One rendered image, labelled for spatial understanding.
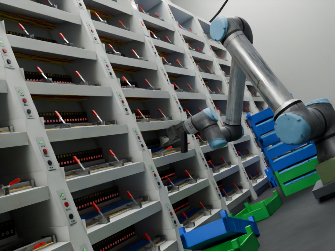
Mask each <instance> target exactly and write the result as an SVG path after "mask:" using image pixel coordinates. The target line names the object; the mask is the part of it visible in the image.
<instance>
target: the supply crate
mask: <svg viewBox="0 0 335 251"><path fill-rule="evenodd" d="M246 115H247V116H246V118H247V120H248V122H249V124H250V127H252V125H253V124H255V125H257V124H259V123H262V122H264V121H266V120H268V119H270V118H273V116H274V113H273V112H272V110H271V109H270V107H269V108H266V109H264V110H262V111H260V112H258V113H255V114H253V115H250V113H249V112H248V113H246Z"/></svg>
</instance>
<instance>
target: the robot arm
mask: <svg viewBox="0 0 335 251"><path fill-rule="evenodd" d="M210 36H211V38H212V39H213V40H214V41H217V42H219V41H220V42H221V44H222V45H223V46H224V48H226V50H227V51H228V52H229V54H230V55H231V56H232V58H231V68H230V78H229V89H228V99H227V109H226V119H225V124H224V127H221V128H220V127H219V125H218V123H217V121H218V120H219V118H218V116H217V114H216V113H215V111H214V110H213V109H212V108H206V109H204V110H203V111H201V112H199V113H197V114H196V115H194V116H192V117H190V118H188V119H187V120H184V121H181V122H180V123H178V124H176V125H173V126H171V127H169V128H168V129H166V130H165V131H166V133H167V136H169V138H168V137H166V136H164V137H160V138H159V140H160V144H161V145H160V146H159V147H158V149H162V148H165V147H167V146H169V145H171V144H173V143H175V142H177V141H179V140H181V153H187V152H188V138H187V134H188V135H190V134H192V135H194V134H196V133H197V132H199V131H201V130H202V131H203V133H204V135H205V137H206V139H207V141H208V144H209V146H210V147H211V149H213V150H216V149H219V148H222V147H224V146H226V145H227V143H229V142H232V141H237V140H239V139H241V138H242V137H243V135H244V129H243V127H242V125H241V118H242V109H243V100H244V91H245V82H246V77H247V78H248V79H249V81H250V82H251V83H252V85H253V86H254V87H255V89H256V90H257V91H258V93H259V94H260V95H261V97H262V98H263V99H264V101H265V102H266V103H267V105H268V106H269V107H270V109H271V110H272V112H273V113H274V116H273V120H274V122H275V125H274V129H275V133H276V136H277V137H278V138H279V139H280V141H281V142H283V143H284V144H287V145H292V146H294V145H301V144H304V143H306V142H309V141H313V143H314V145H315V147H316V152H317V161H318V163H322V162H324V161H327V160H329V159H331V158H334V157H335V111H334V109H333V107H332V104H331V103H330V102H329V100H328V99H327V98H319V99H316V100H313V101H311V102H308V103H306V104H304V103H303V102H302V101H301V100H300V99H294V98H293V97H292V95H291V94H290V93H289V91H288V90H287V89H286V88H285V86H284V85H283V84H282V82H281V81H280V80H279V78H278V77H277V76H276V75H275V73H274V72H273V71H272V69H271V68H270V67H269V66H268V64H267V63H266V62H265V60H264V59H263V58H262V57H261V55H260V54H259V53H258V51H257V50H256V49H255V48H254V46H253V33H252V30H251V27H250V25H249V24H248V22H247V21H246V20H245V19H243V18H241V17H238V16H234V17H224V16H222V17H217V18H216V19H214V20H213V22H212V23H211V26H210Z"/></svg>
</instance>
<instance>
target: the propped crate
mask: <svg viewBox="0 0 335 251"><path fill-rule="evenodd" d="M220 214H221V217H222V218H221V219H218V220H216V221H213V222H211V223H208V224H206V225H203V226H201V227H198V228H196V229H193V230H191V231H188V232H186V230H185V227H180V228H179V229H178V230H179V233H180V237H181V241H182V245H183V248H184V249H186V250H204V249H207V248H210V247H212V246H215V245H218V244H220V243H223V242H226V241H228V240H231V239H234V238H236V237H239V236H242V235H244V234H247V232H246V230H245V227H246V226H248V225H251V227H252V229H253V231H254V233H255V235H256V236H258V235H260V233H259V230H258V227H257V224H256V222H255V219H254V216H250V217H248V219H249V220H244V219H239V218H234V217H229V216H228V214H227V211H226V210H222V211H220Z"/></svg>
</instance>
